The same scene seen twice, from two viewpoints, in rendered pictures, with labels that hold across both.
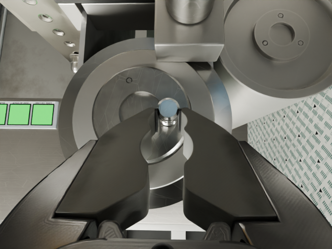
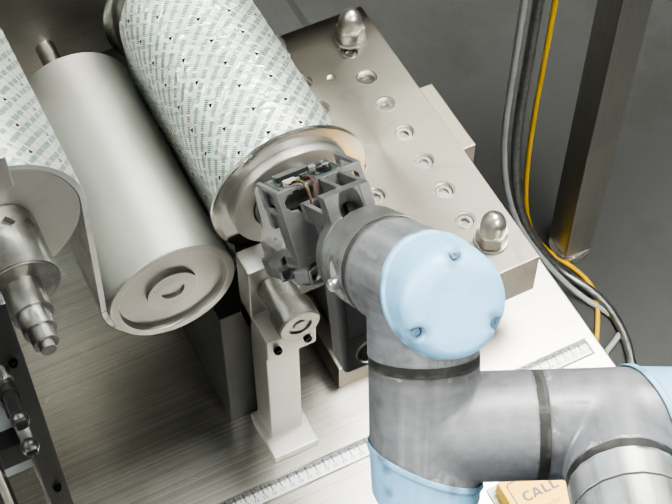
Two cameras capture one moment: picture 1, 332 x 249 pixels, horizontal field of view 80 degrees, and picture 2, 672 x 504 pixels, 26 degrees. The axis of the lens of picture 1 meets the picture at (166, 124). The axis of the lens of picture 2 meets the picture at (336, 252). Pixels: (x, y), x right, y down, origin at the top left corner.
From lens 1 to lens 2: 1.15 m
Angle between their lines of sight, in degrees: 51
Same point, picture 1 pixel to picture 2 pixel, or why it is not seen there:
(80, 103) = not seen: hidden behind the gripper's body
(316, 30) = (136, 304)
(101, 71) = not seen: hidden behind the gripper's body
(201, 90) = (246, 230)
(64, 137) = (358, 150)
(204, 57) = (251, 255)
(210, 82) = (233, 234)
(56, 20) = (388, 131)
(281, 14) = (173, 302)
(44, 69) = not seen: outside the picture
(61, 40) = (381, 82)
